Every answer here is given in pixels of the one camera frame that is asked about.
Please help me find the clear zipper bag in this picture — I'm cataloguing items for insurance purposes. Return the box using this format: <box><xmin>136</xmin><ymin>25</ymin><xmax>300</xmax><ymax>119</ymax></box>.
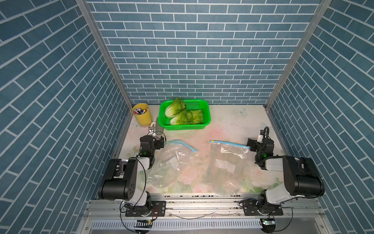
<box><xmin>147</xmin><ymin>140</ymin><xmax>197</xmax><ymax>189</ymax></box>
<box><xmin>204</xmin><ymin>140</ymin><xmax>250</xmax><ymax>195</ymax></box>

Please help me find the chinese cabbage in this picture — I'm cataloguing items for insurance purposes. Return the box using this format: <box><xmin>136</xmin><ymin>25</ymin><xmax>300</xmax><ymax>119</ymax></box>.
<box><xmin>165</xmin><ymin>97</ymin><xmax>186</xmax><ymax>118</ymax></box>
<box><xmin>170</xmin><ymin>109</ymin><xmax>192</xmax><ymax>125</ymax></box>
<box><xmin>191</xmin><ymin>110</ymin><xmax>204</xmax><ymax>124</ymax></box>

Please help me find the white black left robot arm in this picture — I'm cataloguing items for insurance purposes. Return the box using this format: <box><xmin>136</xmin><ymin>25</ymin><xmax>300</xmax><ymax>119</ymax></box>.
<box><xmin>98</xmin><ymin>135</ymin><xmax>166</xmax><ymax>211</ymax></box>

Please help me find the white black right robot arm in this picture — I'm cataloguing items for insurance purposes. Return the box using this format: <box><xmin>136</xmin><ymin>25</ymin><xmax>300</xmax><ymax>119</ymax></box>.
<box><xmin>242</xmin><ymin>126</ymin><xmax>325</xmax><ymax>216</ymax></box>

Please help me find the white clip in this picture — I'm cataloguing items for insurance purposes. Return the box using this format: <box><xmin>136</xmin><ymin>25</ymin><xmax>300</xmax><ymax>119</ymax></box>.
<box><xmin>149</xmin><ymin>121</ymin><xmax>156</xmax><ymax>133</ymax></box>

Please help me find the grey fabric roll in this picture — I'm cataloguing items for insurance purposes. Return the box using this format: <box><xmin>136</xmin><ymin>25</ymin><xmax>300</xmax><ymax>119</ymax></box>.
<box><xmin>155</xmin><ymin>118</ymin><xmax>164</xmax><ymax>136</ymax></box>

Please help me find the yellow pen cup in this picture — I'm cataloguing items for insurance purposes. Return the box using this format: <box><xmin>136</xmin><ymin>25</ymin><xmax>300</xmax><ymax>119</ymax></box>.
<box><xmin>132</xmin><ymin>103</ymin><xmax>153</xmax><ymax>127</ymax></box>

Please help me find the green plastic basket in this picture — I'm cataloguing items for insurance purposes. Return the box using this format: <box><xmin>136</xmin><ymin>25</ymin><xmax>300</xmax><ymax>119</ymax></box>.
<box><xmin>158</xmin><ymin>97</ymin><xmax>211</xmax><ymax>131</ymax></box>

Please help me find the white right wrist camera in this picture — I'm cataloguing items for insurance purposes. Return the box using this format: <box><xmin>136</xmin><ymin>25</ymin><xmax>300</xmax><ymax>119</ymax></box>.
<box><xmin>257</xmin><ymin>130</ymin><xmax>266</xmax><ymax>144</ymax></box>

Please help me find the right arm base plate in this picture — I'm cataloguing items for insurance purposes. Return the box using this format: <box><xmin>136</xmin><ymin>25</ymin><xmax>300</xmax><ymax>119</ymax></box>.
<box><xmin>238</xmin><ymin>199</ymin><xmax>283</xmax><ymax>216</ymax></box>

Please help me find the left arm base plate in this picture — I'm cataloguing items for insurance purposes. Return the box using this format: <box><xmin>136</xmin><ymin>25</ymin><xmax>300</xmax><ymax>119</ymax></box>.
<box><xmin>125</xmin><ymin>200</ymin><xmax>166</xmax><ymax>218</ymax></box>

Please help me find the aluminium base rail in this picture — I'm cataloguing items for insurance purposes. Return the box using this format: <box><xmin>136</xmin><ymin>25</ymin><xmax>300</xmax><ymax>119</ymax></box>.
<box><xmin>77</xmin><ymin>194</ymin><xmax>333</xmax><ymax>234</ymax></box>

